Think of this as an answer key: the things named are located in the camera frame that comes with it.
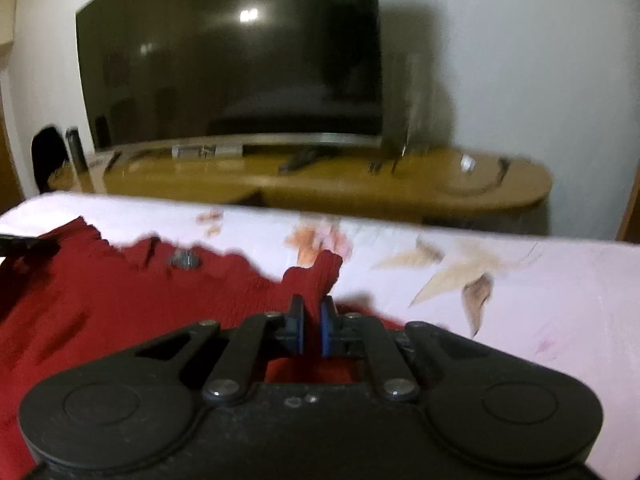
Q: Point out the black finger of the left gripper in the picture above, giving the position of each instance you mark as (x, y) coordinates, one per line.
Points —
(13, 246)

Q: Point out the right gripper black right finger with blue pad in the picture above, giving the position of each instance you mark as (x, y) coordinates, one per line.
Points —
(400, 364)

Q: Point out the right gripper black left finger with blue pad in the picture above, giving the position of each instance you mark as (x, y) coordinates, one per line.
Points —
(220, 366)

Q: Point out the red knit sweater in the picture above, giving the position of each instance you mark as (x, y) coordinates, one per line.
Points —
(91, 299)

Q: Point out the black chair back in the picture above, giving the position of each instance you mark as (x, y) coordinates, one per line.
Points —
(48, 155)

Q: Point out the dark cylindrical bottle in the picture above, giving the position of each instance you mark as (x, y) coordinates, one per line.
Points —
(77, 153)

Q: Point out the wooden tv stand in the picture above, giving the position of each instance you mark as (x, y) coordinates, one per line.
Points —
(443, 187)

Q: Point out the black remote control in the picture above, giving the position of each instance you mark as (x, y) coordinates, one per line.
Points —
(308, 157)

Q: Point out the silver set-top box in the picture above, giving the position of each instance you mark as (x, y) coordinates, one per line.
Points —
(207, 151)

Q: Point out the white floral bed sheet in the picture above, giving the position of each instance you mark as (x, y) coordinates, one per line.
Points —
(572, 305)

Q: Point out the clear glass vase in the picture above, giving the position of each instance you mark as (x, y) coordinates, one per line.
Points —
(404, 102)

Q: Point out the large black curved television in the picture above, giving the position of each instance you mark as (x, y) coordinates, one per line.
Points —
(165, 70)

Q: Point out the wooden door with handle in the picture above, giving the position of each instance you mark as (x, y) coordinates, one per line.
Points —
(629, 230)

